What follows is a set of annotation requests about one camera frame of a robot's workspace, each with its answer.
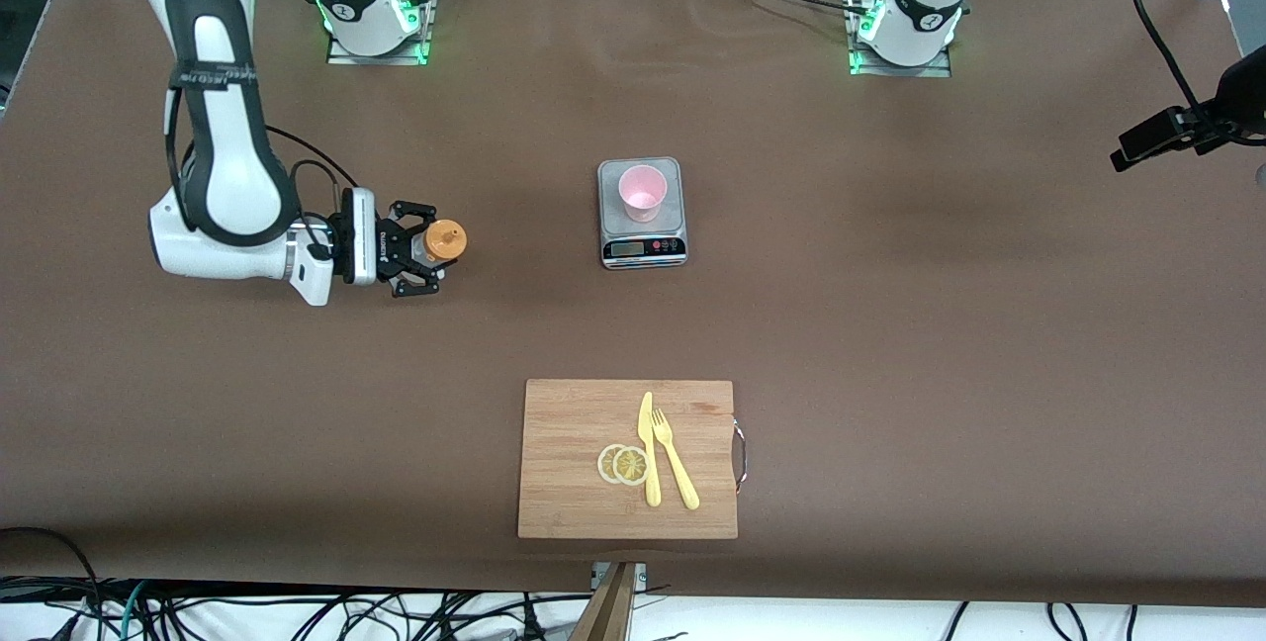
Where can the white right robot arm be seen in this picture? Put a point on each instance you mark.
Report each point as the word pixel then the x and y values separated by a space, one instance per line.
pixel 227 176

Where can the lemon slice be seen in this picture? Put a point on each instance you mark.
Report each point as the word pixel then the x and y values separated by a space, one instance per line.
pixel 604 463
pixel 631 466

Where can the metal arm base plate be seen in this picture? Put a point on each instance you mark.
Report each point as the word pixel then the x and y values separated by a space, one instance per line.
pixel 376 58
pixel 900 71

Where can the yellow plastic fork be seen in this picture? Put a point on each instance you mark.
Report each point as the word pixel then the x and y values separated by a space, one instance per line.
pixel 678 473

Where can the yellow plastic knife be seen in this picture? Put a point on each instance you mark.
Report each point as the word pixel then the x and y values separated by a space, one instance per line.
pixel 650 473

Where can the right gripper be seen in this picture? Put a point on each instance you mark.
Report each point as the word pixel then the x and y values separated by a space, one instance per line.
pixel 388 247

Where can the brown table cover mat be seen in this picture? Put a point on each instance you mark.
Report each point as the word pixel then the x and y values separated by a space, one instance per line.
pixel 890 324

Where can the small metal bracket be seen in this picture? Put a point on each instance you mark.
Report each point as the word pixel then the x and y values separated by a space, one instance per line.
pixel 641 574

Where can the wooden cutting board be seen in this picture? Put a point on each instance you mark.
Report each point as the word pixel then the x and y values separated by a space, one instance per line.
pixel 574 483

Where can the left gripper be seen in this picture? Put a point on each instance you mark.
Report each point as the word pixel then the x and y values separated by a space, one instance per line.
pixel 1219 114

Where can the silver digital kitchen scale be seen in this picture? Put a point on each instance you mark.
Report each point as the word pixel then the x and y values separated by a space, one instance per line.
pixel 643 247

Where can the clear sauce bottle orange cap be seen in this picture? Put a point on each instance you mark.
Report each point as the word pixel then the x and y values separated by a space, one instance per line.
pixel 445 240

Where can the pink plastic cup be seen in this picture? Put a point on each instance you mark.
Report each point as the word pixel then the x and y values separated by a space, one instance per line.
pixel 643 191

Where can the wooden post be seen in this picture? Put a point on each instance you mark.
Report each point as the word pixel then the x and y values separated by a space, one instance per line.
pixel 608 611

